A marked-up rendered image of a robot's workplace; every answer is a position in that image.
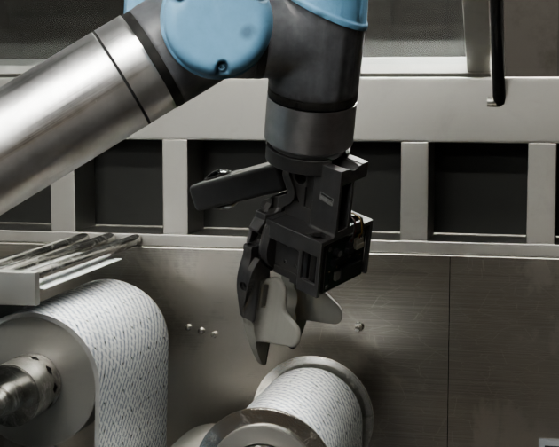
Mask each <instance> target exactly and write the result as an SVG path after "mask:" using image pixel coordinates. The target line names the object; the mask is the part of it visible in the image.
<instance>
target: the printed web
mask: <svg viewBox="0 0 559 447"><path fill-rule="evenodd" d="M26 317H30V318H42V319H45V320H48V321H51V322H53V323H55V324H57V325H59V326H61V327H63V328H64V329H66V330H67V331H68V332H69V333H71V334H72V335H73V336H74V337H75V338H76V339H77V340H78V341H79V343H80V344H81V345H82V347H83V349H84V350H85V352H86V354H87V356H88V358H89V360H90V361H91V366H92V369H93V372H94V377H95V387H96V388H95V447H166V444H167V402H168V359H169V337H168V331H167V327H166V324H165V321H164V319H163V317H162V314H161V313H160V311H159V309H158V308H157V306H156V305H155V303H154V302H153V301H152V300H151V299H150V297H148V296H147V295H146V294H145V293H144V292H142V291H141V290H140V289H138V288H137V287H135V286H133V285H131V284H129V283H126V282H123V281H120V280H115V279H98V280H93V281H90V282H88V283H85V284H82V285H80V286H77V287H75V288H72V289H70V290H68V291H66V292H64V293H61V294H57V295H55V296H53V297H51V298H49V299H46V300H44V301H41V302H40V304H39V305H37V306H29V307H27V308H25V309H23V310H19V311H16V312H14V313H12V314H10V315H8V316H5V317H3V318H0V325H1V324H2V323H4V322H6V321H9V320H11V319H14V318H26ZM253 407H268V408H274V409H278V410H282V411H284V412H288V413H291V414H293V415H295V416H296V417H297V418H299V419H301V420H303V421H304V422H305V423H307V424H308V425H309V426H310V427H312V428H313V429H314V430H315V431H316V432H317V434H318V435H319V436H320V437H321V439H322V440H323V442H324V443H325V445H326V446H327V447H362V424H363V422H362V413H361V409H360V406H359V403H358V399H357V398H356V396H355V395H354V393H353V392H352V390H351V389H350V387H349V386H348V385H347V384H346V383H345V382H344V381H343V380H341V379H340V378H338V377H337V376H335V375H334V374H332V373H330V372H327V371H324V370H321V369H318V368H310V367H306V368H298V369H294V370H291V371H288V372H285V373H283V374H281V375H280V376H279V377H278V378H277V379H275V380H274V381H273V382H272V383H271V384H270V385H269V386H268V387H267V388H266V389H265V390H264V391H263V392H262V393H261V394H260V395H259V396H258V397H257V398H256V399H255V400H254V401H253V402H252V403H251V404H250V405H249V406H248V407H247V408H253ZM247 408H246V409H247ZM0 447H27V446H23V445H20V444H17V443H14V442H12V441H10V440H8V439H6V438H5V437H3V436H2V435H0Z"/></svg>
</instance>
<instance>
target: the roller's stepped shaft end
mask: <svg viewBox="0 0 559 447"><path fill-rule="evenodd" d="M23 401H24V394H23V391H22V389H21V387H20V386H19V385H18V384H17V383H16V382H14V381H11V380H5V381H2V382H1V383H0V419H1V418H4V417H6V416H8V415H9V414H11V413H13V412H15V411H17V410H18V409H19V408H20V407H21V406H22V404H23Z"/></svg>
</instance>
